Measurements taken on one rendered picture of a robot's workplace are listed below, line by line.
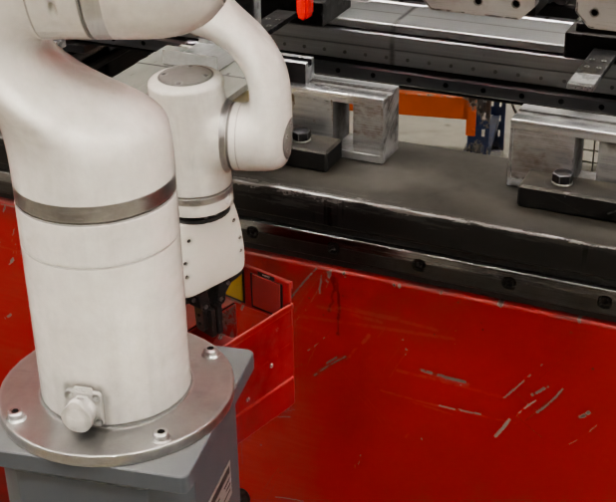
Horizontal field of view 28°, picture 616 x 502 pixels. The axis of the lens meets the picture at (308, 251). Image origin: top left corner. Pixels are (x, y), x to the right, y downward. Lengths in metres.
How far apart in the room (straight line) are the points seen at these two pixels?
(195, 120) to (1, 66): 0.52
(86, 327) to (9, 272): 1.08
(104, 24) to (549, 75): 1.13
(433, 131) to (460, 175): 2.42
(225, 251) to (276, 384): 0.19
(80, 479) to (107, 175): 0.24
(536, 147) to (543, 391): 0.32
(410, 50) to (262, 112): 0.63
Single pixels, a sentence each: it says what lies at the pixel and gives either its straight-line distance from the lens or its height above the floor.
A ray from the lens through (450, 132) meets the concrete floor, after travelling 4.11.
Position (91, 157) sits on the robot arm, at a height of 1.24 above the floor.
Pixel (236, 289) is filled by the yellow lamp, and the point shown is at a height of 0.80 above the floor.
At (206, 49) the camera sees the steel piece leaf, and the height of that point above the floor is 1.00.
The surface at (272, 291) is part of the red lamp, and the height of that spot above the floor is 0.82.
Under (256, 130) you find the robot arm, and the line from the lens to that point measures 1.35.
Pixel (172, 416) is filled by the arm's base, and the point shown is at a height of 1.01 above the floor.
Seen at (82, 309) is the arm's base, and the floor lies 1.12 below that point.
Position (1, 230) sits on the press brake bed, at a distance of 1.97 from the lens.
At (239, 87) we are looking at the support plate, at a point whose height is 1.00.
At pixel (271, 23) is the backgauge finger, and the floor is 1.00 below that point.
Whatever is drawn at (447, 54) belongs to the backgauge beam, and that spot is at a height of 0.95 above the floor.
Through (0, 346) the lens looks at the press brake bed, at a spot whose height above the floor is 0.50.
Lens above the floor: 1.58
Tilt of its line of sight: 28 degrees down
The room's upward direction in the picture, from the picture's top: 1 degrees counter-clockwise
